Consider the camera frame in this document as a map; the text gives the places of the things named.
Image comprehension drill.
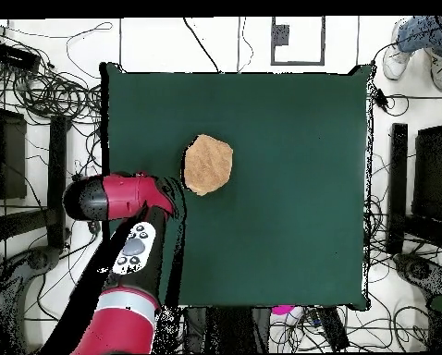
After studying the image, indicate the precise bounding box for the tan terry towel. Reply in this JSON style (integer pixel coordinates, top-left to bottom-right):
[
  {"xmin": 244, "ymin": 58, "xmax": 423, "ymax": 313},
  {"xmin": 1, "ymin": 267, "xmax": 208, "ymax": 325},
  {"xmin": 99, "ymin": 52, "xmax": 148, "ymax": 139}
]
[{"xmin": 182, "ymin": 133, "xmax": 234, "ymax": 197}]

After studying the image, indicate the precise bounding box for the dark green table cloth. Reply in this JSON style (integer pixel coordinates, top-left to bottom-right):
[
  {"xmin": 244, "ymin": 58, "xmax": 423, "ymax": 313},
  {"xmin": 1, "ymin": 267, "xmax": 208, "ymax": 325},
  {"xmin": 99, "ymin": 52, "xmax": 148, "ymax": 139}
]
[{"xmin": 99, "ymin": 61, "xmax": 373, "ymax": 312}]

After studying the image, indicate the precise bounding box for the pink object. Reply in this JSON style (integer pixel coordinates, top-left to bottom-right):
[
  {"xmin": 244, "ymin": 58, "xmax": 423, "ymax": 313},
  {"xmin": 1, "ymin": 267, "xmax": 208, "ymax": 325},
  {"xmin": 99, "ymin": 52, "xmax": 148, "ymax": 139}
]
[{"xmin": 270, "ymin": 304, "xmax": 297, "ymax": 316}]

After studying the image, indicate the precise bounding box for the long black power strip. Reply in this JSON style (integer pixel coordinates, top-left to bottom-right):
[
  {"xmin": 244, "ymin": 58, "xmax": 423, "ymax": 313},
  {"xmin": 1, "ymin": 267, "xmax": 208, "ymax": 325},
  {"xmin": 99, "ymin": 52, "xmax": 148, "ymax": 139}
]
[{"xmin": 314, "ymin": 306, "xmax": 351, "ymax": 352}]

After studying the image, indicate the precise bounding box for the black power adapter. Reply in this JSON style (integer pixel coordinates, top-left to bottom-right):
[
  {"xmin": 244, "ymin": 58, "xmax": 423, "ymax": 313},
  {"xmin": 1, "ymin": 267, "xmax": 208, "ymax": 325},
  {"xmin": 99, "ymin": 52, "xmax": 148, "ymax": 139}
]
[{"xmin": 374, "ymin": 87, "xmax": 390, "ymax": 112}]

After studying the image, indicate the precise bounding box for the dark grey stand base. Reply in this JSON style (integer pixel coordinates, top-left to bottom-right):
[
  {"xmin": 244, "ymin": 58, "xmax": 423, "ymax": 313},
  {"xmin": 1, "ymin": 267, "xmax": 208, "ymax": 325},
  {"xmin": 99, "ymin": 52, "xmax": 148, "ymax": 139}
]
[
  {"xmin": 392, "ymin": 252, "xmax": 442, "ymax": 297},
  {"xmin": 0, "ymin": 245, "xmax": 63, "ymax": 354}
]

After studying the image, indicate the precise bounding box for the black box device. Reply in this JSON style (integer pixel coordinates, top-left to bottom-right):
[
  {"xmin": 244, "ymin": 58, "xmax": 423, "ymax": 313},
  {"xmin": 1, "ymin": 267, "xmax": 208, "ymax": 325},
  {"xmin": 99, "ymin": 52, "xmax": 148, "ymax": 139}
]
[{"xmin": 0, "ymin": 42, "xmax": 42, "ymax": 71}]

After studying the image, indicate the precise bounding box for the person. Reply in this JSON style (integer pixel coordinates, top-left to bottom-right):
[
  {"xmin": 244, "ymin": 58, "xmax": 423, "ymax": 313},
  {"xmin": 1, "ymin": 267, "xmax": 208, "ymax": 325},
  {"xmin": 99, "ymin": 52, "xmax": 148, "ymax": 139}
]
[{"xmin": 381, "ymin": 15, "xmax": 442, "ymax": 92}]

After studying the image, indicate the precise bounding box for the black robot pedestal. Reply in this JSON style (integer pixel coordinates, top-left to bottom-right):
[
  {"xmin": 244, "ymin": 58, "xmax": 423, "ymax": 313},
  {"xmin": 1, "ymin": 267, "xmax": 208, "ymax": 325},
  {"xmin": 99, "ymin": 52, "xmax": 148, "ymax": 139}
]
[{"xmin": 182, "ymin": 305, "xmax": 272, "ymax": 354}]

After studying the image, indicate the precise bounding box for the black cable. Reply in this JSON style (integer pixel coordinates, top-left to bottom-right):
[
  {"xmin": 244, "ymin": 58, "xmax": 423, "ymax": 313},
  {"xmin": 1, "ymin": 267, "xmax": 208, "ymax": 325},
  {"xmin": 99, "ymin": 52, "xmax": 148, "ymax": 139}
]
[{"xmin": 182, "ymin": 16, "xmax": 222, "ymax": 74}]

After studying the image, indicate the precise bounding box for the grey square floor frame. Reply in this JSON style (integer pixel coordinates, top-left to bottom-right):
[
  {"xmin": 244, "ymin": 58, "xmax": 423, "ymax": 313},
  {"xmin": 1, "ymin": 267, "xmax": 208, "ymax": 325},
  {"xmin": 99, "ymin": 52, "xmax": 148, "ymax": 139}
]
[{"xmin": 269, "ymin": 16, "xmax": 326, "ymax": 67}]

